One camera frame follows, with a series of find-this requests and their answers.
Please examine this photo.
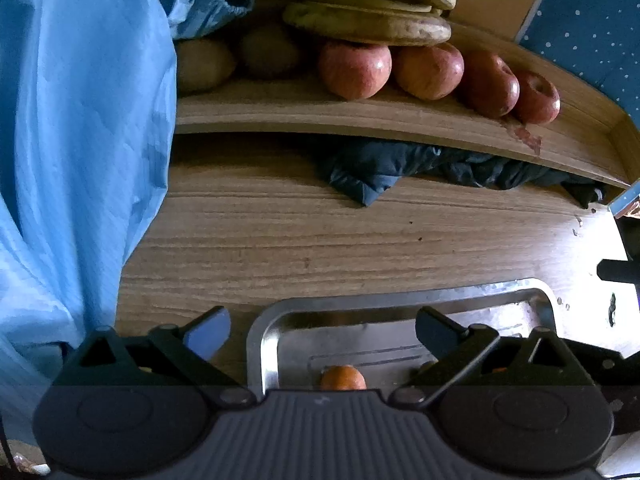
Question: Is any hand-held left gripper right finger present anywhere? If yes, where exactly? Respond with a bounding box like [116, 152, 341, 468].
[389, 306, 596, 408]

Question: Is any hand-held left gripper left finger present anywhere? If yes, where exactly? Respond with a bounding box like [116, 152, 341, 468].
[62, 306, 257, 409]

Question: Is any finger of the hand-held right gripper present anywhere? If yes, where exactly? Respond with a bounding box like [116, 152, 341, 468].
[565, 337, 640, 436]
[596, 258, 640, 286]

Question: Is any metal tray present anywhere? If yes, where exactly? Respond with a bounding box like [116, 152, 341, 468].
[246, 277, 558, 396]

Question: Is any orange tomato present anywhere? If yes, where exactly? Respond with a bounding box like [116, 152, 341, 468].
[320, 365, 367, 392]

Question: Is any dark blue cloth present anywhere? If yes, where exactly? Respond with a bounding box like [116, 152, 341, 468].
[315, 140, 608, 208]

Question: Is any red apple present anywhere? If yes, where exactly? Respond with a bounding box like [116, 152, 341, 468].
[460, 50, 521, 118]
[317, 41, 392, 101]
[512, 70, 561, 125]
[391, 42, 465, 101]

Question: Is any light blue garment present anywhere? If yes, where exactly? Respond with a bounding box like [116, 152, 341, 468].
[0, 0, 178, 441]

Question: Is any wooden shelf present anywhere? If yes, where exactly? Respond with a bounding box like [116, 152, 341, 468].
[175, 20, 640, 188]

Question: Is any blue white-dotted fabric wardrobe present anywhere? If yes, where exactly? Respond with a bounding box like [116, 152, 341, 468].
[517, 0, 640, 128]

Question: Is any brown kiwi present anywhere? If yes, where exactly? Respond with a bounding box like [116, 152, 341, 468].
[237, 24, 303, 80]
[175, 37, 237, 93]

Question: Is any banana bunch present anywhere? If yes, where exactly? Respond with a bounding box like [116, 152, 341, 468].
[282, 0, 458, 47]

